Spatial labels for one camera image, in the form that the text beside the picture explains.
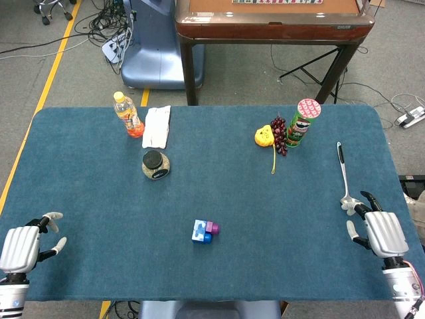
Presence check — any white power strip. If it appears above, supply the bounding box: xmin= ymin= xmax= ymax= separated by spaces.
xmin=101 ymin=39 xmax=126 ymax=64

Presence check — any wheeled metal stool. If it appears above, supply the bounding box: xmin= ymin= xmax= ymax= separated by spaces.
xmin=33 ymin=0 xmax=77 ymax=26

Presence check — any blue felt table cover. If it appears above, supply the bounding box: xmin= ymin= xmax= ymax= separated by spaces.
xmin=0 ymin=105 xmax=425 ymax=303

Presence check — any brown mahjong table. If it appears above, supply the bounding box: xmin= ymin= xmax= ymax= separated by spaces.
xmin=175 ymin=0 xmax=376 ymax=106

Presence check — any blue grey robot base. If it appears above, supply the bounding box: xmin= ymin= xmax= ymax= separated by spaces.
xmin=138 ymin=300 xmax=283 ymax=319

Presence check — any grey power strip with cable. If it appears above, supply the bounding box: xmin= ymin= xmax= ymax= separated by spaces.
xmin=394 ymin=106 xmax=425 ymax=129

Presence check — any black box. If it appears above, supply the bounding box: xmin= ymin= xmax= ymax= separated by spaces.
xmin=398 ymin=174 xmax=425 ymax=200

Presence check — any green Pringles can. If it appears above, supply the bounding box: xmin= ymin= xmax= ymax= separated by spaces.
xmin=286 ymin=98 xmax=322 ymax=148

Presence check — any dark red grape bunch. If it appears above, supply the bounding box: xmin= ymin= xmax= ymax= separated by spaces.
xmin=270 ymin=115 xmax=289 ymax=157

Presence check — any black cable tangle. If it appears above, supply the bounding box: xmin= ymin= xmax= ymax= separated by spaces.
xmin=74 ymin=0 xmax=137 ymax=76

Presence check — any yellow toy with strap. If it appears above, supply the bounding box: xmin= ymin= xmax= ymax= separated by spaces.
xmin=254 ymin=124 xmax=278 ymax=175

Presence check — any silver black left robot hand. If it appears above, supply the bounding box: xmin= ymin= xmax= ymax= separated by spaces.
xmin=0 ymin=211 xmax=68 ymax=275

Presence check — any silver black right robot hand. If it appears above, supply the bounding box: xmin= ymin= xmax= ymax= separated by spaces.
xmin=341 ymin=191 xmax=410 ymax=268

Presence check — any orange drink bottle yellow cap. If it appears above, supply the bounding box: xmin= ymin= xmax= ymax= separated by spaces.
xmin=113 ymin=91 xmax=145 ymax=139

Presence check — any round glass jar black lid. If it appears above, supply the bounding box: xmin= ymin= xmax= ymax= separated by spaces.
xmin=141 ymin=150 xmax=171 ymax=181

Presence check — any blue grey machine pedestal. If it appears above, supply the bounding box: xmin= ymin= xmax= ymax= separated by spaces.
xmin=120 ymin=0 xmax=205 ymax=90

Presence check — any metal spoon black handle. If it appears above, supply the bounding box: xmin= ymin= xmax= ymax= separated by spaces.
xmin=336 ymin=142 xmax=361 ymax=211

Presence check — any blue building block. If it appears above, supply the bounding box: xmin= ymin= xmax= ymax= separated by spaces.
xmin=191 ymin=219 xmax=213 ymax=245

